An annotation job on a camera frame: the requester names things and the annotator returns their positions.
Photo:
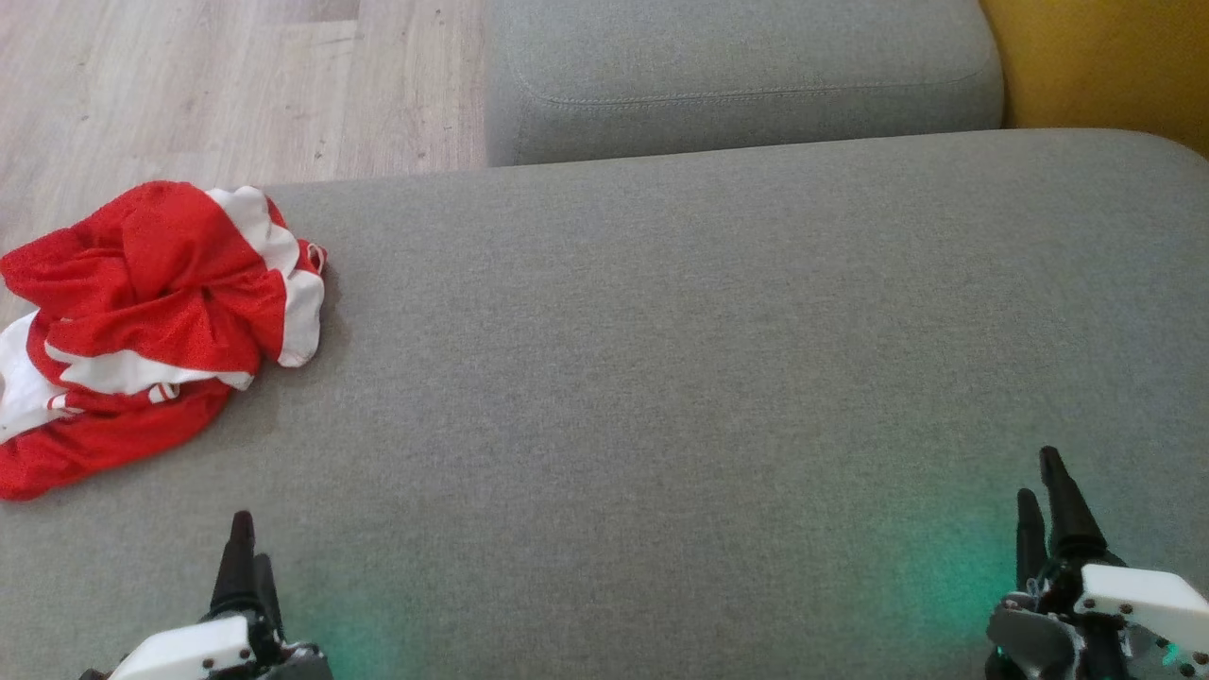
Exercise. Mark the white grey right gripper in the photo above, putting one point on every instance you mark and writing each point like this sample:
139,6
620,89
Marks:
1133,595

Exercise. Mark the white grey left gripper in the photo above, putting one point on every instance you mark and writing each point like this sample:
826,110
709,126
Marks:
189,654

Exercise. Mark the red shorts with white trim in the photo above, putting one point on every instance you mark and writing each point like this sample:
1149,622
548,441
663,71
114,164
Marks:
179,274

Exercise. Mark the large grey sofa seat cushion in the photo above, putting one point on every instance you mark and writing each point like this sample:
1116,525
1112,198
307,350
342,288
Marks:
661,378

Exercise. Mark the wide yellow sofa backrest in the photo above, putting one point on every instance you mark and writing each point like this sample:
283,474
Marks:
1105,66

